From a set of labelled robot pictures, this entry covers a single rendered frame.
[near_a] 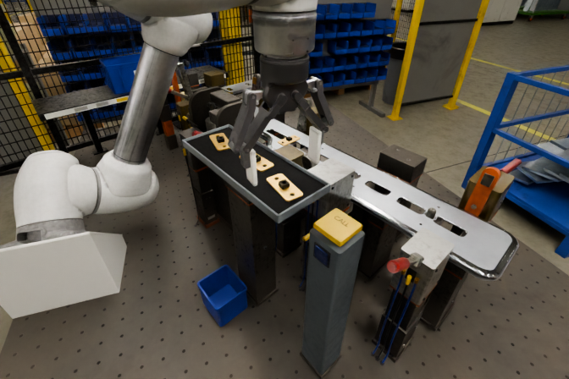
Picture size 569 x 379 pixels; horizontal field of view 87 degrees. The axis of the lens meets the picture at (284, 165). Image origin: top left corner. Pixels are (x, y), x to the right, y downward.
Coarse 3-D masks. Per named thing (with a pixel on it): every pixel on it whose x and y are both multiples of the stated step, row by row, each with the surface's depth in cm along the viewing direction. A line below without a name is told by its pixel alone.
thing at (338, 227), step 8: (336, 208) 54; (328, 216) 52; (336, 216) 52; (344, 216) 52; (320, 224) 50; (328, 224) 50; (336, 224) 50; (344, 224) 50; (352, 224) 50; (360, 224) 50; (320, 232) 50; (328, 232) 49; (336, 232) 49; (344, 232) 49; (352, 232) 49; (336, 240) 48; (344, 240) 48
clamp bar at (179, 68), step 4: (180, 64) 116; (184, 64) 118; (188, 64) 118; (176, 68) 116; (180, 68) 116; (184, 68) 117; (180, 72) 117; (184, 72) 118; (180, 76) 119; (184, 76) 119; (180, 80) 121; (184, 80) 119; (188, 80) 121; (184, 84) 120; (188, 84) 121; (184, 88) 123; (188, 88) 122; (188, 92) 123; (192, 92) 124; (188, 100) 127
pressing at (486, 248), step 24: (360, 168) 93; (360, 192) 83; (408, 192) 83; (384, 216) 75; (408, 216) 75; (456, 216) 75; (456, 240) 68; (480, 240) 68; (504, 240) 68; (456, 264) 64; (480, 264) 63; (504, 264) 63
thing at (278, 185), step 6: (276, 174) 62; (282, 174) 62; (270, 180) 60; (276, 180) 60; (282, 180) 59; (288, 180) 60; (276, 186) 59; (282, 186) 57; (288, 186) 58; (294, 186) 59; (282, 192) 57; (288, 192) 57; (294, 192) 57; (300, 192) 57; (288, 198) 56; (294, 198) 56
